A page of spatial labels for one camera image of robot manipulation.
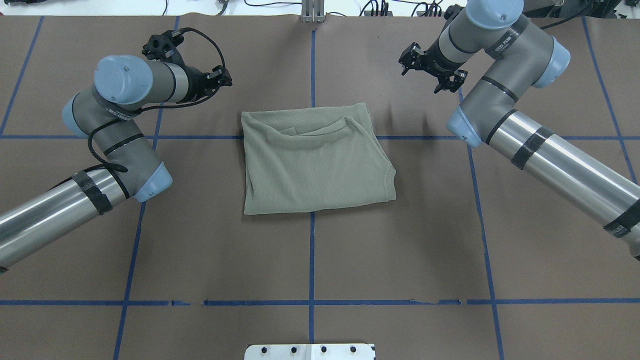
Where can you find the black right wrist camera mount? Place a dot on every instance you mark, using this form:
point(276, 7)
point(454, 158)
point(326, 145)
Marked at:
point(452, 11)

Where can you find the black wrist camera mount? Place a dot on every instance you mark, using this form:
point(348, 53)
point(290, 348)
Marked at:
point(164, 47)
point(452, 11)

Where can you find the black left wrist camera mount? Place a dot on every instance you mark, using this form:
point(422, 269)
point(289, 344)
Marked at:
point(164, 47)

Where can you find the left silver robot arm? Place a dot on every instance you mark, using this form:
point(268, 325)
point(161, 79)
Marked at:
point(124, 86)

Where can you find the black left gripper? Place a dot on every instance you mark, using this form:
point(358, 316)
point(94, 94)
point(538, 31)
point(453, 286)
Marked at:
point(201, 83)

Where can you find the olive green long-sleeve shirt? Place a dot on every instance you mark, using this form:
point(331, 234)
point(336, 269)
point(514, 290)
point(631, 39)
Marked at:
point(312, 159)

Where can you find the aluminium frame post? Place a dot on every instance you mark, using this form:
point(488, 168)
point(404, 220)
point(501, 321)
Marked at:
point(313, 11)

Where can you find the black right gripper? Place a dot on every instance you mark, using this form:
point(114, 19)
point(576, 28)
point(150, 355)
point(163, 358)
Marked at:
point(429, 61)

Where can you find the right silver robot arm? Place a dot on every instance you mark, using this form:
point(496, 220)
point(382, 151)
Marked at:
point(524, 57)

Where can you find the white pedestal column base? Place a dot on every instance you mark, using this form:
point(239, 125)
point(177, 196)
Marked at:
point(312, 351)

